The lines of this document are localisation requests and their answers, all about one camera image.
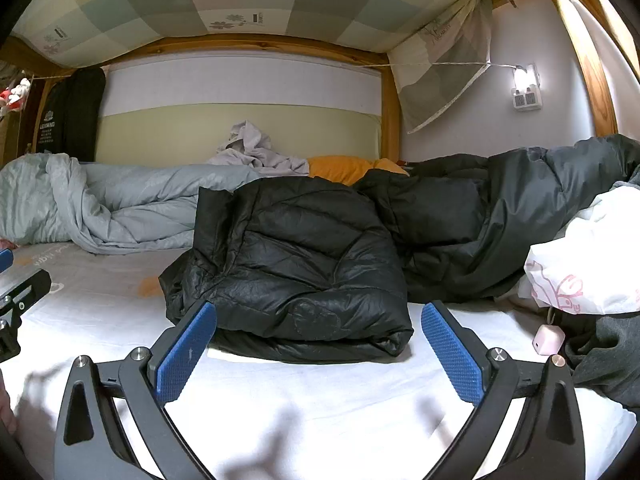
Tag white plastic bag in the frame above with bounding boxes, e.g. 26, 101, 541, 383
517, 185, 640, 316

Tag pink charger plug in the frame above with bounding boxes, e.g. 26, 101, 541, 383
532, 324, 566, 356

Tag crumpled grey garment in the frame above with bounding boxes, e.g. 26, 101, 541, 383
205, 120, 311, 177

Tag dark grey cloth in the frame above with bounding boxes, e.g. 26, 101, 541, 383
562, 305, 640, 408

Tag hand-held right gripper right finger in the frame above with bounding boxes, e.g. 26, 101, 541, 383
421, 300, 587, 480

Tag black hanging garment bag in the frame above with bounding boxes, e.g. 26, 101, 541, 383
37, 67, 107, 163

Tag bundled checkered curtain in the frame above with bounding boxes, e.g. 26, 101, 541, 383
390, 0, 516, 135

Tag light grey duvet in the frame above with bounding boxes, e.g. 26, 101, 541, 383
0, 152, 266, 256

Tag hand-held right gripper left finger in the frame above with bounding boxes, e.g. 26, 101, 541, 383
52, 301, 218, 480

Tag orange pillow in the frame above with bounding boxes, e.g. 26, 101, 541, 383
306, 155, 411, 186

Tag dark green padded coat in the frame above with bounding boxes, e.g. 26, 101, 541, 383
352, 134, 640, 303

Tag plush toys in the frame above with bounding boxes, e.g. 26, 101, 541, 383
0, 77, 32, 113

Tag white bed sheet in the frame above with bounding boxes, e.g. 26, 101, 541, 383
0, 240, 638, 480

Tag white wall socket light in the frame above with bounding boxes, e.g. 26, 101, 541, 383
510, 62, 545, 111

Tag black puffer jacket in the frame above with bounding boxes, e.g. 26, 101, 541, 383
159, 176, 415, 365

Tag wooden bunk bed frame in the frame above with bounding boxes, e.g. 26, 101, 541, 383
0, 0, 640, 171

